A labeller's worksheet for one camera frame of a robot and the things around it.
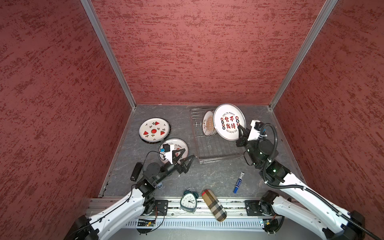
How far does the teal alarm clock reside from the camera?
2.37 ft

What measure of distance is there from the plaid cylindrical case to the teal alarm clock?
0.05 m

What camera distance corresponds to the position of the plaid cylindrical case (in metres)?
0.71
